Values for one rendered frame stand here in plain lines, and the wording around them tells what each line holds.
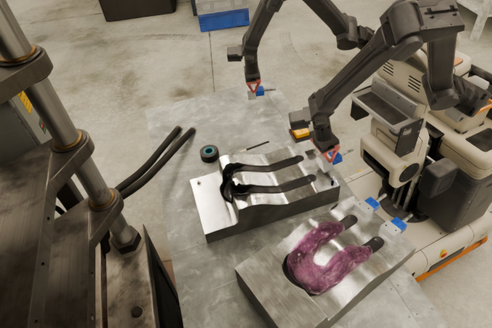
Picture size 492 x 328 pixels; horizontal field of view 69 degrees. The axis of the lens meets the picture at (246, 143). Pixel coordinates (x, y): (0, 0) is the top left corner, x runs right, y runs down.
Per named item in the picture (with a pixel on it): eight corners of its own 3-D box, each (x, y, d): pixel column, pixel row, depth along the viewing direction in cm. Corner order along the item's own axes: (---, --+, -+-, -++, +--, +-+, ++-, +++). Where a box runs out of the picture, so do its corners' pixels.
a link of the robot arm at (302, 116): (326, 118, 105) (321, 92, 107) (288, 125, 107) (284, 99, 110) (328, 132, 115) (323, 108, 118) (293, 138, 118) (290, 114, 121)
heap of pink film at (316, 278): (336, 217, 120) (338, 203, 114) (378, 255, 108) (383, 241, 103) (275, 261, 110) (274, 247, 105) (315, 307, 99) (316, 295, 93)
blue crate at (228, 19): (246, 12, 458) (244, -5, 443) (250, 25, 428) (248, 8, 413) (199, 18, 457) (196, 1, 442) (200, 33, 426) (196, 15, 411)
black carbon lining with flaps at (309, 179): (301, 157, 140) (301, 139, 134) (319, 186, 129) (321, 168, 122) (216, 182, 135) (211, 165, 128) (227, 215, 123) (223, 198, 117)
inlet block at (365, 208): (378, 195, 129) (381, 185, 125) (389, 203, 125) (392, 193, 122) (352, 213, 124) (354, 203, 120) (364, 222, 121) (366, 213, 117)
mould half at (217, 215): (308, 154, 150) (309, 131, 141) (338, 200, 132) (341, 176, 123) (192, 189, 142) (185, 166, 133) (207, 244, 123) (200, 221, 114)
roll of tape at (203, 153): (197, 157, 155) (195, 151, 153) (210, 147, 159) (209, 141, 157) (209, 165, 151) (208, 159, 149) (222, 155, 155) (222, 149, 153)
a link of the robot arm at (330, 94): (431, 42, 72) (417, 0, 75) (408, 39, 70) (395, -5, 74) (325, 127, 110) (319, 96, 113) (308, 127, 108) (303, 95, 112)
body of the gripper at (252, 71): (246, 81, 155) (244, 66, 150) (244, 69, 162) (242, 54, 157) (261, 80, 155) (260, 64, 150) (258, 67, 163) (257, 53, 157)
